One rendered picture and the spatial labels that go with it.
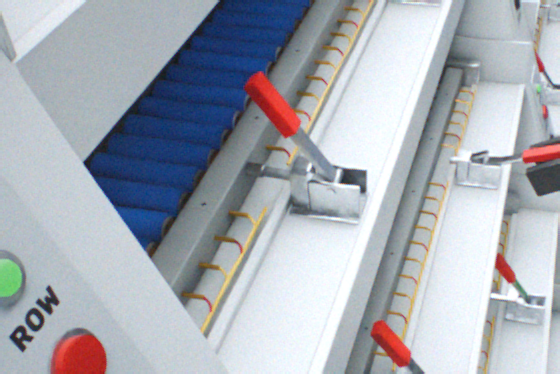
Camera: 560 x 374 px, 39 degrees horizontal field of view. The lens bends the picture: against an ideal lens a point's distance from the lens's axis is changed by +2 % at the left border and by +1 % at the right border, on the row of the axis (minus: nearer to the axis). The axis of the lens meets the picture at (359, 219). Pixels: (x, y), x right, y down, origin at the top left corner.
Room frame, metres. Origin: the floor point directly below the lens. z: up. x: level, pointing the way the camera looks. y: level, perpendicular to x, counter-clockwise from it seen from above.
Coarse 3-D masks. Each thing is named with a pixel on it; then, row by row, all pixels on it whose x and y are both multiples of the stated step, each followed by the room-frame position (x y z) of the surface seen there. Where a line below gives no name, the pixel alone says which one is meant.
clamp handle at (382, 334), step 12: (384, 324) 0.38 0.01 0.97; (372, 336) 0.37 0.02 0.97; (384, 336) 0.37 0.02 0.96; (396, 336) 0.38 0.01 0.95; (384, 348) 0.37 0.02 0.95; (396, 348) 0.37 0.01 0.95; (396, 360) 0.37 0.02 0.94; (408, 360) 0.37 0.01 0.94; (408, 372) 0.37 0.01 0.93; (420, 372) 0.37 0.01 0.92
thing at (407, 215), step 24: (456, 72) 0.75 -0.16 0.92; (456, 96) 0.72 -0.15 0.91; (432, 120) 0.67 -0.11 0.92; (432, 144) 0.63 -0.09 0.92; (432, 168) 0.61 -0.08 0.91; (408, 192) 0.57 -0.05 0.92; (408, 216) 0.54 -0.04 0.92; (408, 240) 0.52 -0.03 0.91; (432, 240) 0.52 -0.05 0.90; (384, 264) 0.49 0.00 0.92; (384, 288) 0.46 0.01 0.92; (384, 312) 0.45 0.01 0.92; (408, 312) 0.45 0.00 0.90; (360, 336) 0.42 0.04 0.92; (360, 360) 0.40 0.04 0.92
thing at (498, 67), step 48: (480, 48) 0.76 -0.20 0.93; (528, 48) 0.74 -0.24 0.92; (480, 96) 0.74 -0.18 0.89; (480, 144) 0.65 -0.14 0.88; (432, 192) 0.59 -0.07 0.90; (480, 192) 0.58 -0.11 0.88; (480, 240) 0.52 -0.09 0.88; (432, 288) 0.48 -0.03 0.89; (480, 288) 0.47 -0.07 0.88; (432, 336) 0.43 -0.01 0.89; (480, 336) 0.42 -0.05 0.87
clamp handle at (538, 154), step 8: (488, 152) 0.59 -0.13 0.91; (528, 152) 0.58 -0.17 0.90; (536, 152) 0.57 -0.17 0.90; (544, 152) 0.57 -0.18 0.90; (552, 152) 0.56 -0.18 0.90; (488, 160) 0.60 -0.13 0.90; (496, 160) 0.59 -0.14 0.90; (504, 160) 0.59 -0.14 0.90; (512, 160) 0.58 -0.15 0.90; (520, 160) 0.58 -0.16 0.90; (528, 160) 0.57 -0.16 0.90; (536, 160) 0.57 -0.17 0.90; (544, 160) 0.57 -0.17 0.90
